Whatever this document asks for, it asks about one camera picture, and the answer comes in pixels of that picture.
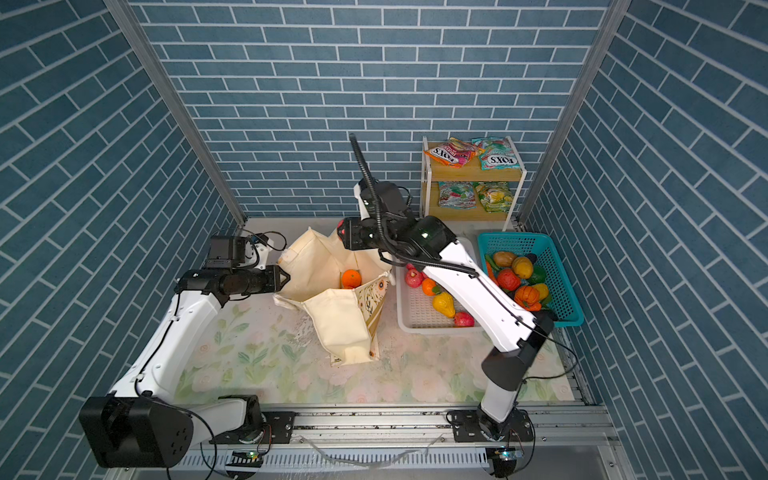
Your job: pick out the red tomato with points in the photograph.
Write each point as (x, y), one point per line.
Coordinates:
(508, 280)

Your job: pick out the teal plastic basket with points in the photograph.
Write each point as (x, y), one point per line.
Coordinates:
(546, 265)

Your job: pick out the red apple back left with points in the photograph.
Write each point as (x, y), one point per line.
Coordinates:
(414, 278)

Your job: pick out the pink green candy bag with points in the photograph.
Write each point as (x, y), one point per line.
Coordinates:
(456, 195)

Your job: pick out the red apple front right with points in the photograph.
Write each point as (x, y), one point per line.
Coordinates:
(463, 319)

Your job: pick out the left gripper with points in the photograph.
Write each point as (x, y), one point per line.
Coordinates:
(273, 275)

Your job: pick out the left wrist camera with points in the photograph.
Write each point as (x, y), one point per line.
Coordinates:
(231, 252)

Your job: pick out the cream canvas grocery bag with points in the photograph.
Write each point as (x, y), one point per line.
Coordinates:
(345, 320)

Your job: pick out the brown potato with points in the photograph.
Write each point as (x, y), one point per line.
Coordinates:
(504, 259)

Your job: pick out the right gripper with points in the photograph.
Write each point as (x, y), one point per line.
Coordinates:
(352, 236)

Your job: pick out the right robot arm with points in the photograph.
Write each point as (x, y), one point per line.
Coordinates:
(517, 335)

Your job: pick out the small orange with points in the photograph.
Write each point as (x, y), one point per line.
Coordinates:
(429, 287)

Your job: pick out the white wooden shelf rack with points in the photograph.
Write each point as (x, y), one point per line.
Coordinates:
(433, 172)

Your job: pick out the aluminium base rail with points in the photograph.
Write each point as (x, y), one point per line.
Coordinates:
(544, 442)

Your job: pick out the orange pink snack bag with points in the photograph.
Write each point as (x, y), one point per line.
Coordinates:
(454, 153)

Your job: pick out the red apple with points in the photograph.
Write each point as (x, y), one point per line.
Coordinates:
(414, 278)
(463, 319)

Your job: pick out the yellow mango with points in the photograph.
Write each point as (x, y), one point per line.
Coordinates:
(523, 267)

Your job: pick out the yellow pear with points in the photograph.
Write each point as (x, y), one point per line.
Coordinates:
(443, 303)

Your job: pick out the large orange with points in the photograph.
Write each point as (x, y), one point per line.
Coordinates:
(351, 279)

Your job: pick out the white plastic basket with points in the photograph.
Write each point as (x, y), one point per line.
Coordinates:
(416, 314)

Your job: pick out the orange bell pepper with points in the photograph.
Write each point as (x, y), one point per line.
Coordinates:
(528, 298)

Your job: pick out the yellow green candy bag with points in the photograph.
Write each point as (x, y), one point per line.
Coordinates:
(494, 197)

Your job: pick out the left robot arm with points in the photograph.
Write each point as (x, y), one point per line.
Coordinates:
(137, 424)

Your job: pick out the green snack bag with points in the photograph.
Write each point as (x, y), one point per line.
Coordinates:
(497, 153)

